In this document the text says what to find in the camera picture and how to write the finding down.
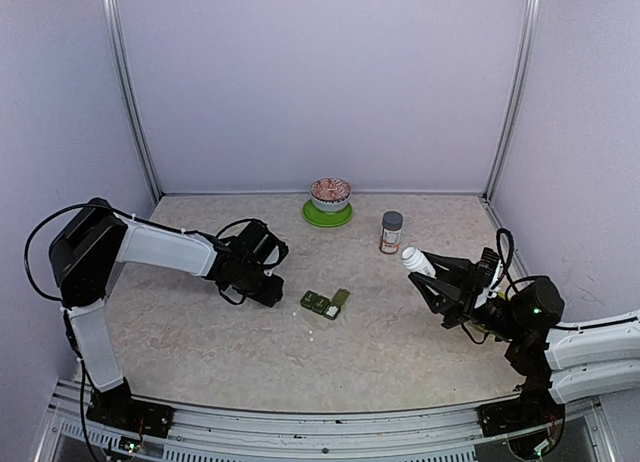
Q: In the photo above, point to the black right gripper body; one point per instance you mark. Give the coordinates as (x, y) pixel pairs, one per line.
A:
(467, 309)

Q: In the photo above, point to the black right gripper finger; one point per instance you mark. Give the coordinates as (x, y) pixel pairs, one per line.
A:
(450, 269)
(441, 297)

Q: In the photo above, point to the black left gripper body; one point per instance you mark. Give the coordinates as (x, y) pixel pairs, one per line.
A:
(265, 295)

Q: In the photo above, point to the small white pill bottle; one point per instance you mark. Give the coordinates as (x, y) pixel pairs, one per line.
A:
(415, 260)

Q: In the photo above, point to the green pill organizer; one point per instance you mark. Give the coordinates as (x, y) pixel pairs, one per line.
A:
(329, 308)

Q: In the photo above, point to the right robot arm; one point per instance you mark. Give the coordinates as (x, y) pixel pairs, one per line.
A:
(563, 361)

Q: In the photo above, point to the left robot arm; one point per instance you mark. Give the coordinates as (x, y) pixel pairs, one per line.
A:
(100, 244)

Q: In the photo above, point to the amber bottle grey cap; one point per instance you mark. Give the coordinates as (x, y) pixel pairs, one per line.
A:
(391, 227)

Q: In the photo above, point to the green plate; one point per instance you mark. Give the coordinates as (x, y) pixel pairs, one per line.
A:
(321, 219)

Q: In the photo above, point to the red patterned white bowl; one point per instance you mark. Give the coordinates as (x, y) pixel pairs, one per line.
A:
(330, 195)

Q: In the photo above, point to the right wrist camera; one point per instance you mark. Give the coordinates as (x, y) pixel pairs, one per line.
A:
(489, 271)

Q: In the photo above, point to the front aluminium rail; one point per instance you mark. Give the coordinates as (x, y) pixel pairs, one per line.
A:
(195, 432)

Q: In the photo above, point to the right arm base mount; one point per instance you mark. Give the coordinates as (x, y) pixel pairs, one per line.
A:
(532, 408)

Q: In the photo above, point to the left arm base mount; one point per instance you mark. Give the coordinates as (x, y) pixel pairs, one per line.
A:
(130, 414)

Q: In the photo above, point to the right aluminium frame post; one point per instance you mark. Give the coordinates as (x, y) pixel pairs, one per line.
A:
(525, 48)

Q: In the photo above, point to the aluminium frame post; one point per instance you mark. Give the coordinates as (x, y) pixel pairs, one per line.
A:
(525, 48)
(116, 34)

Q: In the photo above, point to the left aluminium frame post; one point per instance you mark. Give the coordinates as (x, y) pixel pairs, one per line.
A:
(116, 34)

